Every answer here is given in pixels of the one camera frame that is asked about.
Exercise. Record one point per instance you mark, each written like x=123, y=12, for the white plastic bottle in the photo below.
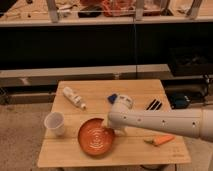
x=74, y=98

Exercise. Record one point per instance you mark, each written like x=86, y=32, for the orange ceramic bowl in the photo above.
x=94, y=139

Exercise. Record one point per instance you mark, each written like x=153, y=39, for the metal shelf rail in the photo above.
x=51, y=76

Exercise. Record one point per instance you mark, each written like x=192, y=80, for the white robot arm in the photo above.
x=194, y=123

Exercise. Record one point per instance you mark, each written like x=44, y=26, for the orange carrot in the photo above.
x=159, y=140

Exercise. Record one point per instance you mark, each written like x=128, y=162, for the red object on shelf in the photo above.
x=116, y=8

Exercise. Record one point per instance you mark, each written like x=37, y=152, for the blue sponge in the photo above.
x=112, y=98

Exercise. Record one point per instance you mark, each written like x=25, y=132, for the wooden table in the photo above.
x=126, y=150

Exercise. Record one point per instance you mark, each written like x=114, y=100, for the white plastic cup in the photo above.
x=54, y=122

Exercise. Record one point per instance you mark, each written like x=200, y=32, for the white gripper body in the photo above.
x=119, y=131

